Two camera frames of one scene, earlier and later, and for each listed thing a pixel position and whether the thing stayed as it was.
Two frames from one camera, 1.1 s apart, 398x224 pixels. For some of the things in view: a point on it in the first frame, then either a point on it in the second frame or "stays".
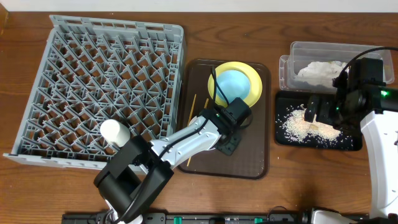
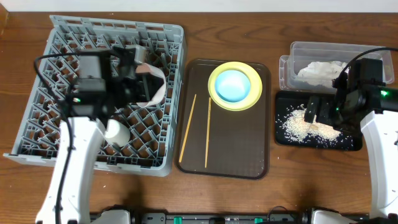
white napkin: [321, 73] stays
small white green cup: [115, 132] stays
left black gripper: [229, 143] to [144, 86]
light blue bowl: [231, 84] stays
